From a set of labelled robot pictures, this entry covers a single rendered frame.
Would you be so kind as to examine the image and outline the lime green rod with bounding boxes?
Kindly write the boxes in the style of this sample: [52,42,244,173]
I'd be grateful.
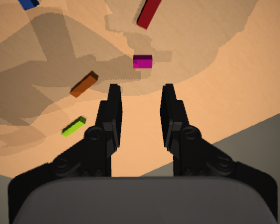
[61,116,86,137]

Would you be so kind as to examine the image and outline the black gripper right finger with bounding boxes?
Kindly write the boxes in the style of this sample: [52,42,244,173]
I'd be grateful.
[160,84,278,224]

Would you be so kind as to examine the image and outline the dark red rod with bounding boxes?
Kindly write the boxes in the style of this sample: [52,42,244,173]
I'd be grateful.
[137,0,161,30]

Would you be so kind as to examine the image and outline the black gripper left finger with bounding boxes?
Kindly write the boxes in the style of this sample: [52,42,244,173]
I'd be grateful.
[8,84,123,224]

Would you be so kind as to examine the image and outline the magenta rod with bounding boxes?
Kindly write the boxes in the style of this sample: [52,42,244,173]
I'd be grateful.
[133,55,152,68]

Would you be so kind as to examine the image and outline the orange rod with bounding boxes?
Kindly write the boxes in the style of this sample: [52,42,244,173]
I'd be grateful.
[70,71,99,98]

